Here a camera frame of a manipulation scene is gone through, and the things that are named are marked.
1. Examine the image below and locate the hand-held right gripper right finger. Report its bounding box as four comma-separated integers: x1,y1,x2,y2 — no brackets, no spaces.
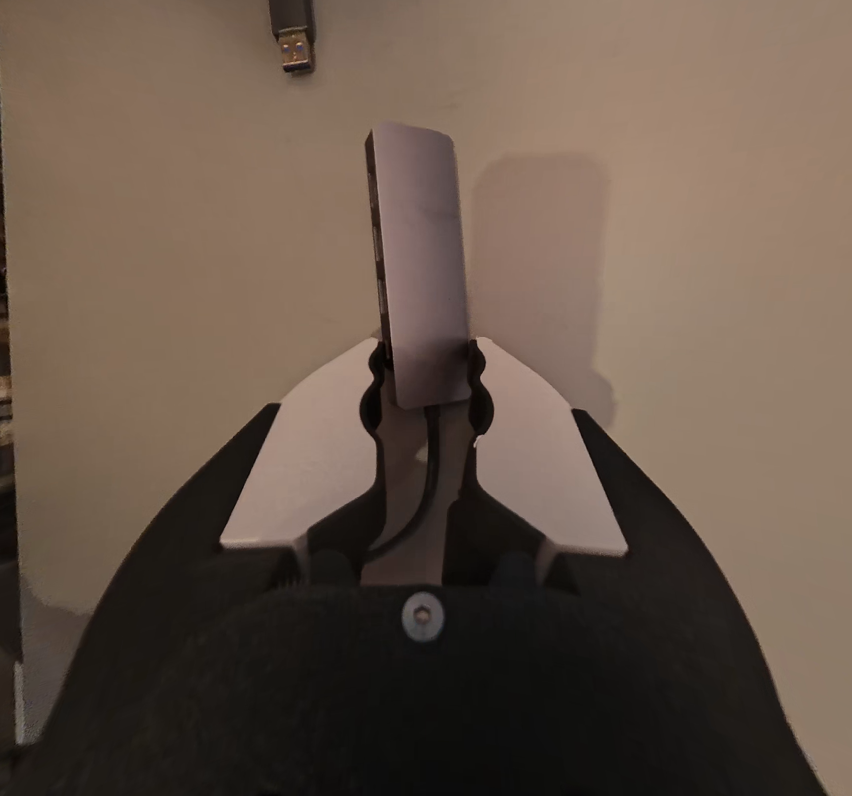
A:
445,337,630,576

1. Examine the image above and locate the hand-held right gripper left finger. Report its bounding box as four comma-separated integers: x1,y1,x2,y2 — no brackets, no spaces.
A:
220,337,388,567

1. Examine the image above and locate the grey usb hub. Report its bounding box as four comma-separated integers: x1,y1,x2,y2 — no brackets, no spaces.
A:
364,120,471,409

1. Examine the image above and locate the braided usb cable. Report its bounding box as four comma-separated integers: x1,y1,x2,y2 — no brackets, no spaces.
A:
266,0,318,78

